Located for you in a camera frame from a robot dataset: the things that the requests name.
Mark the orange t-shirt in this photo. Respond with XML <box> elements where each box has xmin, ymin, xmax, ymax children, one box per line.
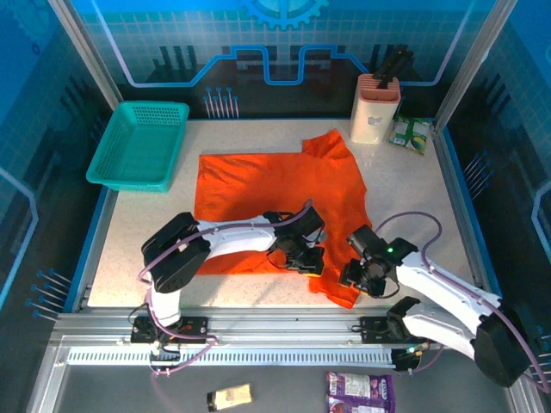
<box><xmin>193</xmin><ymin>128</ymin><xmax>369</xmax><ymax>310</ymax></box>

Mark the beige packet with black cap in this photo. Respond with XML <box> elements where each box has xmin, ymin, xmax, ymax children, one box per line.
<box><xmin>205</xmin><ymin>382</ymin><xmax>254</xmax><ymax>412</ymax></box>

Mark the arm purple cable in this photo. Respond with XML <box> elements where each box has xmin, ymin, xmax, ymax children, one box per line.
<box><xmin>373</xmin><ymin>210</ymin><xmax>551</xmax><ymax>395</ymax></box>
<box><xmin>137</xmin><ymin>198</ymin><xmax>314</xmax><ymax>379</ymax></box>

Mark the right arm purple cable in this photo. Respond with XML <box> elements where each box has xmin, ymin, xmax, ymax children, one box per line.
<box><xmin>373</xmin><ymin>210</ymin><xmax>551</xmax><ymax>395</ymax></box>

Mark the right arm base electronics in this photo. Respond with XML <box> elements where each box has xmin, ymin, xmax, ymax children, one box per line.
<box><xmin>390</xmin><ymin>342</ymin><xmax>431</xmax><ymax>374</ymax></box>

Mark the teal plastic basket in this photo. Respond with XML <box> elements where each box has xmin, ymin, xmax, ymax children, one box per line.
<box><xmin>84</xmin><ymin>100</ymin><xmax>190</xmax><ymax>194</ymax></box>

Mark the aluminium frame rail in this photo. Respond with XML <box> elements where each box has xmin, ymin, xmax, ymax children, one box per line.
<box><xmin>51</xmin><ymin>305</ymin><xmax>461</xmax><ymax>350</ymax></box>

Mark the purple snack packet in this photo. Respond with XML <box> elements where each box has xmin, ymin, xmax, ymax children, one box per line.
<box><xmin>325</xmin><ymin>371</ymin><xmax>396</xmax><ymax>413</ymax></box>

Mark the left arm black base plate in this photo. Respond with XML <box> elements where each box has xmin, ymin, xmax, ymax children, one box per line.
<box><xmin>130</xmin><ymin>316</ymin><xmax>211</xmax><ymax>345</ymax></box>

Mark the white slotted cable duct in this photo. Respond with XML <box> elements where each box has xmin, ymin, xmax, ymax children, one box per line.
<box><xmin>66</xmin><ymin>346</ymin><xmax>397</xmax><ymax>367</ymax></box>

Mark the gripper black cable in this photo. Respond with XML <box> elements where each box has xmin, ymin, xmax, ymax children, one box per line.
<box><xmin>264</xmin><ymin>250</ymin><xmax>290</xmax><ymax>273</ymax></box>
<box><xmin>377</xmin><ymin>274</ymin><xmax>402</xmax><ymax>299</ymax></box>

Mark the green snack packet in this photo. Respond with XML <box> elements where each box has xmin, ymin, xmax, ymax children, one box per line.
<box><xmin>386</xmin><ymin>114</ymin><xmax>433</xmax><ymax>156</ymax></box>

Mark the blue table border trim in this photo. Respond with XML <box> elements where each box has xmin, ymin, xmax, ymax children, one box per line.
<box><xmin>63</xmin><ymin>115</ymin><xmax>498</xmax><ymax>313</ymax></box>

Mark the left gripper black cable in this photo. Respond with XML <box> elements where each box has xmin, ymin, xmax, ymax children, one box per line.
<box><xmin>264</xmin><ymin>250</ymin><xmax>290</xmax><ymax>273</ymax></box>

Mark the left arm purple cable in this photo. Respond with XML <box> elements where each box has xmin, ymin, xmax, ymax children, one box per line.
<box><xmin>137</xmin><ymin>198</ymin><xmax>314</xmax><ymax>379</ymax></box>

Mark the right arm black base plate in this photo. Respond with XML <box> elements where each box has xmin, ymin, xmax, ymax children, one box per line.
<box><xmin>358</xmin><ymin>315</ymin><xmax>408</xmax><ymax>345</ymax></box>

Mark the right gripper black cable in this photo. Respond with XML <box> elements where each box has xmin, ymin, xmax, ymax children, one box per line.
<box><xmin>377</xmin><ymin>274</ymin><xmax>402</xmax><ymax>299</ymax></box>

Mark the black knife handle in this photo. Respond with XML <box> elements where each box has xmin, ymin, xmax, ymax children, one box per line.
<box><xmin>378</xmin><ymin>49</ymin><xmax>414</xmax><ymax>91</ymax></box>
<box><xmin>372</xmin><ymin>44</ymin><xmax>408</xmax><ymax>85</ymax></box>

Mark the aluminium frame post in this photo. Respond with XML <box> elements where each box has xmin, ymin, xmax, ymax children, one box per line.
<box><xmin>46</xmin><ymin>0</ymin><xmax>126</xmax><ymax>111</ymax></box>
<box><xmin>433</xmin><ymin>0</ymin><xmax>517</xmax><ymax>130</ymax></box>

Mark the cream knife block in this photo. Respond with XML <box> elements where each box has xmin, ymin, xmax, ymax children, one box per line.
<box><xmin>349</xmin><ymin>72</ymin><xmax>402</xmax><ymax>145</ymax></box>

